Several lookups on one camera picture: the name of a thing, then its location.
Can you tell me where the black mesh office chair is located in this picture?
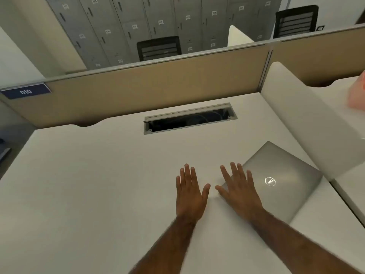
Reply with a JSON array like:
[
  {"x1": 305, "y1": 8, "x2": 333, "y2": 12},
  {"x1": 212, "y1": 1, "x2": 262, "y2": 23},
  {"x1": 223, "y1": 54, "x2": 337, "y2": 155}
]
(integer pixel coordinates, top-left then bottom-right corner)
[
  {"x1": 136, "y1": 36, "x2": 182, "y2": 62},
  {"x1": 273, "y1": 5, "x2": 319, "y2": 40}
]

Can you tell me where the person's left hand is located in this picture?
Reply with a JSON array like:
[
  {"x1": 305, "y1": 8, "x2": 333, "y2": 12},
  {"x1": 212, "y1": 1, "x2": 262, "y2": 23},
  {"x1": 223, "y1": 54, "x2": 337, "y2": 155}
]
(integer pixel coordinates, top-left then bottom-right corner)
[{"x1": 175, "y1": 163, "x2": 211, "y2": 225}]

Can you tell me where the large white curved desk divider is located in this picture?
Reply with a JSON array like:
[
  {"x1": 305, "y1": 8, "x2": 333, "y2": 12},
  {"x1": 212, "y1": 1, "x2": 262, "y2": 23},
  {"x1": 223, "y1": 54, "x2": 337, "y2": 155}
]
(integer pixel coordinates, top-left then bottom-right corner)
[{"x1": 261, "y1": 61, "x2": 365, "y2": 182}]

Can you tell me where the small white curved desk divider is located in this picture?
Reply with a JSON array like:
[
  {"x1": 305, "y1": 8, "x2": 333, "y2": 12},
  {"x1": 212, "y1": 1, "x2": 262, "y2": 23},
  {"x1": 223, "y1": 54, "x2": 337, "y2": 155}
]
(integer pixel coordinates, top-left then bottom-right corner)
[{"x1": 227, "y1": 25, "x2": 255, "y2": 48}]

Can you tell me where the pink object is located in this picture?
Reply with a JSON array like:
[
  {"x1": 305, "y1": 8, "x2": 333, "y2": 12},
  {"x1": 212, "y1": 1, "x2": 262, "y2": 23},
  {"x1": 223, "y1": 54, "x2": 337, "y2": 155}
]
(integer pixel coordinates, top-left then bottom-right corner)
[{"x1": 346, "y1": 70, "x2": 365, "y2": 110}]

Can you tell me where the person's left forearm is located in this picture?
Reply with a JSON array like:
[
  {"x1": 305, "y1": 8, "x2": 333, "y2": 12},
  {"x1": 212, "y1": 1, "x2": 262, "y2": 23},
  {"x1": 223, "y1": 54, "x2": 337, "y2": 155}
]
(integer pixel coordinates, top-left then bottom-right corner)
[{"x1": 129, "y1": 215, "x2": 198, "y2": 274}]

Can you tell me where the silver laptop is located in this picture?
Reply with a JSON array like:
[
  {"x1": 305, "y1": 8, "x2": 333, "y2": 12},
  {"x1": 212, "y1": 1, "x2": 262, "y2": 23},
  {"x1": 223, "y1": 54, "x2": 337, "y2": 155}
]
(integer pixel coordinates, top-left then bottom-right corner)
[{"x1": 221, "y1": 141, "x2": 324, "y2": 225}]

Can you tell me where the grey desk cable box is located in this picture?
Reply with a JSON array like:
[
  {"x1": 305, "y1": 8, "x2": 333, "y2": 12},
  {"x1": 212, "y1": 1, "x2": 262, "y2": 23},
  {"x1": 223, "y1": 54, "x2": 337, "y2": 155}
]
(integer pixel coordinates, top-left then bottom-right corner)
[{"x1": 143, "y1": 102, "x2": 238, "y2": 135}]

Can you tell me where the long beige partition panel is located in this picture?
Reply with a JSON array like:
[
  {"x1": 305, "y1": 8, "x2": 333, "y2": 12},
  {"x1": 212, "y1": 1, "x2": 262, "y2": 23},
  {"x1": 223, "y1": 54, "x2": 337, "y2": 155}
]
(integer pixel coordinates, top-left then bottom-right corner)
[{"x1": 0, "y1": 42, "x2": 274, "y2": 129}]

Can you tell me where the bank of grey lockers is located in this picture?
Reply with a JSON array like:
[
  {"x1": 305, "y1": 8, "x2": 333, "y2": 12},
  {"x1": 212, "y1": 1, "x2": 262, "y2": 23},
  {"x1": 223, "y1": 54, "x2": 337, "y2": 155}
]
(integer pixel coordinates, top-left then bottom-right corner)
[{"x1": 44, "y1": 0, "x2": 284, "y2": 70}]

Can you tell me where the person's right forearm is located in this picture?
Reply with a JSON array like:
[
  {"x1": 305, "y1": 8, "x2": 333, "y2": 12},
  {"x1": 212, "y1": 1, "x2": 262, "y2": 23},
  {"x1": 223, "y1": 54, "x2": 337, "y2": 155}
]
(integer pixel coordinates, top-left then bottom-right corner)
[{"x1": 249, "y1": 209, "x2": 364, "y2": 274}]

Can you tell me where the person's right hand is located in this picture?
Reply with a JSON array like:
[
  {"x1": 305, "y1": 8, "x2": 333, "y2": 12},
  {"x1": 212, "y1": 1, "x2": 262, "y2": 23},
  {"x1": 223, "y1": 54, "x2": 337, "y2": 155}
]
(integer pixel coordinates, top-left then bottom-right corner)
[{"x1": 215, "y1": 162, "x2": 265, "y2": 223}]

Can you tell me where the blue number sign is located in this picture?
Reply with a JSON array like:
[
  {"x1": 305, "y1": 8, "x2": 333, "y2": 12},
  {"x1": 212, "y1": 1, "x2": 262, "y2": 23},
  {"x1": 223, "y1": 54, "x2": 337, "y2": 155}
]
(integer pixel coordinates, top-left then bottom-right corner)
[{"x1": 0, "y1": 83, "x2": 52, "y2": 100}]

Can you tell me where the short beige partition panel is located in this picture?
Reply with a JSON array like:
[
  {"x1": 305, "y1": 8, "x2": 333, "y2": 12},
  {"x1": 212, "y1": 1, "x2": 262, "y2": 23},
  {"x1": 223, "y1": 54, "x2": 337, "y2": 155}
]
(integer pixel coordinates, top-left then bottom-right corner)
[{"x1": 269, "y1": 24, "x2": 365, "y2": 88}]

